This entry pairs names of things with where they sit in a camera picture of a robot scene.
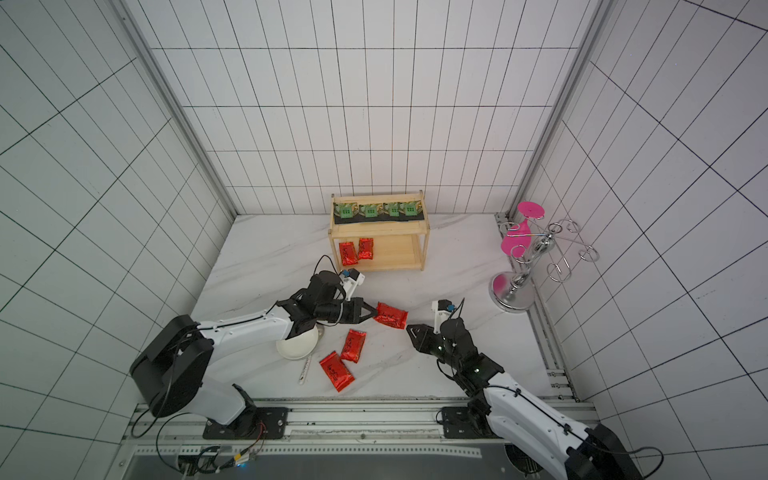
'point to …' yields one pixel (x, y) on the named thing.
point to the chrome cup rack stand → (513, 290)
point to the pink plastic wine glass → (519, 237)
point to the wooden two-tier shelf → (397, 244)
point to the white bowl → (299, 346)
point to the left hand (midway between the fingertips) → (372, 317)
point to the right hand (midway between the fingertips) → (400, 329)
